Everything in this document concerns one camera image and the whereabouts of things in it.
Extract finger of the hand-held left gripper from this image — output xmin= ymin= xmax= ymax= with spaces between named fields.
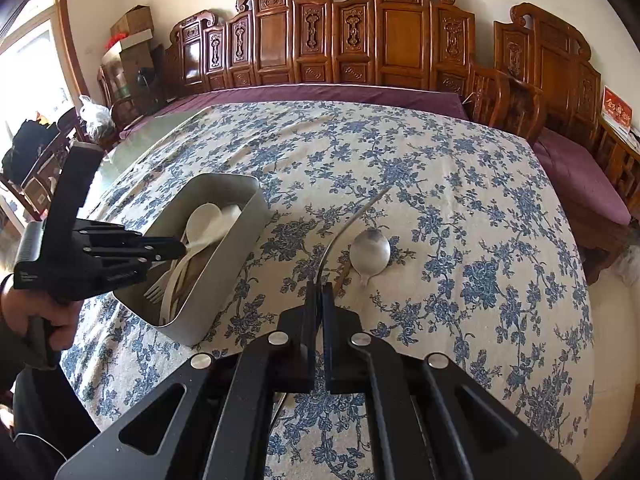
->
xmin=82 ymin=257 xmax=169 ymax=292
xmin=72 ymin=220 xmax=187 ymax=262

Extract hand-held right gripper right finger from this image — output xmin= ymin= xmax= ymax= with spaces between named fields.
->
xmin=321 ymin=282 xmax=583 ymax=480

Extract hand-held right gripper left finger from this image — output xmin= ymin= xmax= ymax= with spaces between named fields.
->
xmin=55 ymin=280 xmax=321 ymax=480

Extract white plastic fork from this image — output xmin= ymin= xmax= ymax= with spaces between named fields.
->
xmin=144 ymin=271 xmax=175 ymax=306

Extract grey metal container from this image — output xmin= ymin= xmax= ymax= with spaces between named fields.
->
xmin=112 ymin=174 xmax=271 ymax=347

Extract person's left hand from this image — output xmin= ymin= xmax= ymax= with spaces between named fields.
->
xmin=0 ymin=272 xmax=80 ymax=351

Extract wooden chair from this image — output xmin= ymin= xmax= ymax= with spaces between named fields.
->
xmin=0 ymin=120 xmax=86 ymax=221

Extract round metal spoon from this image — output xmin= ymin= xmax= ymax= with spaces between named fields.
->
xmin=349 ymin=227 xmax=392 ymax=288

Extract black bag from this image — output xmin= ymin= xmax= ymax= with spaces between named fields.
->
xmin=2 ymin=120 xmax=61 ymax=186

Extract white plastic bag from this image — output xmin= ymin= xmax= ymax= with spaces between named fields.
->
xmin=79 ymin=95 xmax=113 ymax=141

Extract person's black trouser leg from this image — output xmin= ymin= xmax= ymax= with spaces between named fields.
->
xmin=10 ymin=367 xmax=101 ymax=480

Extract dark wooden cabinet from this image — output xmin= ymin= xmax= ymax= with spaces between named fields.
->
xmin=97 ymin=42 xmax=168 ymax=121

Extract wooden framed window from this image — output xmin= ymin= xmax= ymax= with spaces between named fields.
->
xmin=0 ymin=0 xmax=83 ymax=161

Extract blue floral tablecloth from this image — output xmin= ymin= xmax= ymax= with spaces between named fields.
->
xmin=60 ymin=100 xmax=596 ymax=480

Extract white open box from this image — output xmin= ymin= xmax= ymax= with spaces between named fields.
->
xmin=102 ymin=30 xmax=153 ymax=53

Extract long purple seat cushion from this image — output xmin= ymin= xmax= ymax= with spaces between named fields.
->
xmin=117 ymin=82 xmax=471 ymax=141

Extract brown cardboard box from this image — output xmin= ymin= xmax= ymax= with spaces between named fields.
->
xmin=110 ymin=6 xmax=155 ymax=36

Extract long carved wooden sofa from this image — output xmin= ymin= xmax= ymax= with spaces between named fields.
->
xmin=167 ymin=0 xmax=546 ymax=141

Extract short purple seat cushion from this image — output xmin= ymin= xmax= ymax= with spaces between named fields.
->
xmin=532 ymin=127 xmax=632 ymax=226

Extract clear plastic bag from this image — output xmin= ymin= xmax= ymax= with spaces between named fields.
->
xmin=612 ymin=255 xmax=640 ymax=287

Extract short carved wooden sofa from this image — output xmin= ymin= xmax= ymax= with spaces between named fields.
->
xmin=492 ymin=2 xmax=640 ymax=286

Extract white papers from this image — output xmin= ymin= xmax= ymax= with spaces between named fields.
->
xmin=600 ymin=112 xmax=640 ymax=153

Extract red box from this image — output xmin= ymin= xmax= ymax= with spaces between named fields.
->
xmin=601 ymin=86 xmax=633 ymax=126

